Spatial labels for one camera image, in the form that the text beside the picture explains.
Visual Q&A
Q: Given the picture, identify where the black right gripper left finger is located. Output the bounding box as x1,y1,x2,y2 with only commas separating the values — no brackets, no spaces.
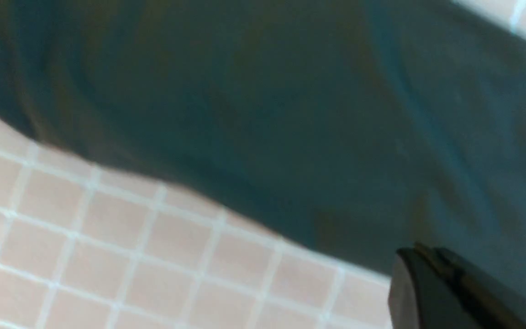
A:
388,245,485,329

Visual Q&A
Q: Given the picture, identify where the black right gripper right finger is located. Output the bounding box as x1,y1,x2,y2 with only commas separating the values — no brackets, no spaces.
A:
434,248,526,323

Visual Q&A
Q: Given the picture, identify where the dark gray long-sleeve top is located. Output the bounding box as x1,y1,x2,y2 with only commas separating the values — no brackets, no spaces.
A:
0,0,526,297

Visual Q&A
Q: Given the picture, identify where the pink checkered tablecloth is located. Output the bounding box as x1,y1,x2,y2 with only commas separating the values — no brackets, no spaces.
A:
0,0,526,329

